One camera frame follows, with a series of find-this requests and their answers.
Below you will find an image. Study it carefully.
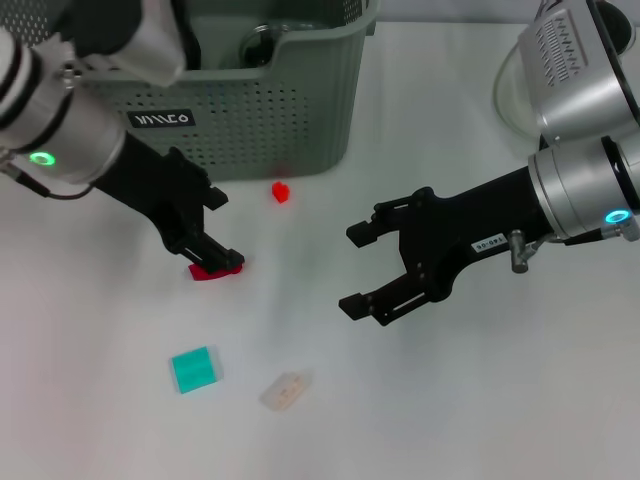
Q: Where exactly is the silver elbow connector with cable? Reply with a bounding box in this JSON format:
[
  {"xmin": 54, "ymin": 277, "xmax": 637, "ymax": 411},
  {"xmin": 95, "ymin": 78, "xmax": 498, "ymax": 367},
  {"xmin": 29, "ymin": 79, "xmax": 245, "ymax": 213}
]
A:
[{"xmin": 507, "ymin": 229, "xmax": 559, "ymax": 274}]

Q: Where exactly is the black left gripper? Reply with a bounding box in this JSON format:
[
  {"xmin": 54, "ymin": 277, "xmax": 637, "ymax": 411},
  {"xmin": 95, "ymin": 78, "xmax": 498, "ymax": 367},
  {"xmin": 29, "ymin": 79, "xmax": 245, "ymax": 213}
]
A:
[{"xmin": 94, "ymin": 132, "xmax": 246, "ymax": 275}]

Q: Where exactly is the dark red curved block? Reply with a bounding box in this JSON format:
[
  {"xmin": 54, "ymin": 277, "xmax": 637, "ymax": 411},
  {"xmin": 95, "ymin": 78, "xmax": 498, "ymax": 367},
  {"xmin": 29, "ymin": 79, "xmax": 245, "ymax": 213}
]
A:
[{"xmin": 188, "ymin": 262, "xmax": 246, "ymax": 284}]

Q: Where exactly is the glass teacup with black base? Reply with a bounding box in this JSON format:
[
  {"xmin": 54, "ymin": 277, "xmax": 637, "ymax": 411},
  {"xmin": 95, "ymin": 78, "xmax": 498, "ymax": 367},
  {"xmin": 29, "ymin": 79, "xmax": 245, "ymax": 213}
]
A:
[
  {"xmin": 238, "ymin": 23, "xmax": 289, "ymax": 69},
  {"xmin": 182, "ymin": 14, "xmax": 203, "ymax": 70}
]

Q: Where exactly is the thin black cable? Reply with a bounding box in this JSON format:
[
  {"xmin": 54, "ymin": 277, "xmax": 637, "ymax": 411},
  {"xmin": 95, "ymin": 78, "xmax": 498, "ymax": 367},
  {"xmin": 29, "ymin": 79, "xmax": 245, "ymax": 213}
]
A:
[{"xmin": 0, "ymin": 159, "xmax": 95, "ymax": 201}]

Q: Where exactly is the grey-green perforated storage bin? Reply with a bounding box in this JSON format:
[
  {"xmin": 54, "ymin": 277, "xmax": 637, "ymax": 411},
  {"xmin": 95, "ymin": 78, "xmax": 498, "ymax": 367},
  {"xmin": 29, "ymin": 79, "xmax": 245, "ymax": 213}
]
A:
[{"xmin": 0, "ymin": 0, "xmax": 380, "ymax": 182}]

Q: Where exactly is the teal ridged block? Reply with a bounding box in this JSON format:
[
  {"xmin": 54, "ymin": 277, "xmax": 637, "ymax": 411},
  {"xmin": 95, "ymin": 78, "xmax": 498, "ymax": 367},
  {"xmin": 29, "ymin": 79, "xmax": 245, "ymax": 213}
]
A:
[{"xmin": 169, "ymin": 344, "xmax": 224, "ymax": 395}]

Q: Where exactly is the large translucent white block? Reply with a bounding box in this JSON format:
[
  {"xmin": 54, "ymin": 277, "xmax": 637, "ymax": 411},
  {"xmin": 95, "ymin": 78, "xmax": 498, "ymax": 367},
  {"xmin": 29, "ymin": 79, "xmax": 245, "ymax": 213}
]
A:
[{"xmin": 258, "ymin": 368, "xmax": 316, "ymax": 412}]

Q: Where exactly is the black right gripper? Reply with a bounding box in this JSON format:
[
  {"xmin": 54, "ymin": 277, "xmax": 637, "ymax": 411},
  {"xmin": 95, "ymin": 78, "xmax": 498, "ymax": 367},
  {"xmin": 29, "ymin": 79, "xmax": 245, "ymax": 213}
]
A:
[{"xmin": 338, "ymin": 167, "xmax": 554, "ymax": 327}]

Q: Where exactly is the glass carafe with black handle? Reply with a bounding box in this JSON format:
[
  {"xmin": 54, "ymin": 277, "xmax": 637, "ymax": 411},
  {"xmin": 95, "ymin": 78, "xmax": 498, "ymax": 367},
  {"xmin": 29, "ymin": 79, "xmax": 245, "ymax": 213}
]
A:
[{"xmin": 492, "ymin": 0, "xmax": 636, "ymax": 146}]

